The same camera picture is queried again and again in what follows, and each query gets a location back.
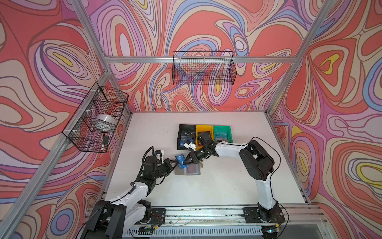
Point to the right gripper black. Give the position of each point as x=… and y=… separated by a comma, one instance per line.
x=191, y=156

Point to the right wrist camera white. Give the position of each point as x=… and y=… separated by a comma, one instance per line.
x=190, y=145

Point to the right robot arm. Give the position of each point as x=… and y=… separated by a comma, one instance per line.
x=258, y=163

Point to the grey card holder wallet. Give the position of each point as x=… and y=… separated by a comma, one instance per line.
x=190, y=170

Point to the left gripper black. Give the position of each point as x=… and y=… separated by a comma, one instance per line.
x=166, y=164

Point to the black plastic bin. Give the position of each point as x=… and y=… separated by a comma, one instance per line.
x=186, y=132

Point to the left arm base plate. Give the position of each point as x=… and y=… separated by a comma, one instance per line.
x=155, y=217

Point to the black wire basket left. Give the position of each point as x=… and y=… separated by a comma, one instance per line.
x=84, y=130

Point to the white tape roll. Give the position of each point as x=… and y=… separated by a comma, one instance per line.
x=107, y=118

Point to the blue credit card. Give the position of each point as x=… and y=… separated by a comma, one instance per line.
x=181, y=160

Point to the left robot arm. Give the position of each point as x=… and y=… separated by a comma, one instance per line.
x=114, y=218

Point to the yellow plastic bin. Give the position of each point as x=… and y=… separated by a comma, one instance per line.
x=203, y=128

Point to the aluminium front rail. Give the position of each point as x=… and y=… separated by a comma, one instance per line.
x=302, y=222

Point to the black wire basket back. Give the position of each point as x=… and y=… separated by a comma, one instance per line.
x=199, y=67

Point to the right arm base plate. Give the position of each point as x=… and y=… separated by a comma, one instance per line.
x=262, y=215

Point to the green plastic bin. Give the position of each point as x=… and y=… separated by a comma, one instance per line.
x=222, y=132

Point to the black wire basket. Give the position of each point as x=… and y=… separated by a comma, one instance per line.
x=84, y=130
x=199, y=67

